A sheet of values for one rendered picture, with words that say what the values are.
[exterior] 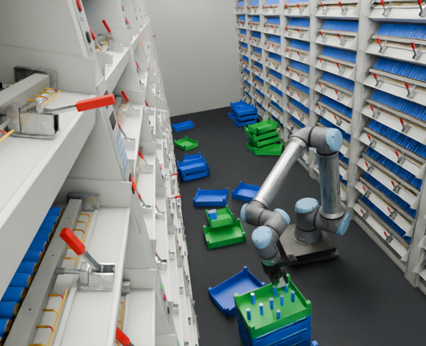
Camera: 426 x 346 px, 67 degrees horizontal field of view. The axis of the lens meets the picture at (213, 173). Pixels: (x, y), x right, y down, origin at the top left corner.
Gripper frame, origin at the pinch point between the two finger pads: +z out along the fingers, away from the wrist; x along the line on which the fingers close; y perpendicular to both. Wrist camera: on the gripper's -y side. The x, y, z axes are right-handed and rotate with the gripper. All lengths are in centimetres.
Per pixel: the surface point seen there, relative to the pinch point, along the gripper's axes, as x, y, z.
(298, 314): 16.2, 4.0, 2.2
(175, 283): 12, 41, -49
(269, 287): -3.4, 8.2, 1.6
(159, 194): -18, 32, -68
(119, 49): -1, 18, -126
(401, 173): -24, -94, 2
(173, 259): -1, 39, -48
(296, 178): -142, -80, 62
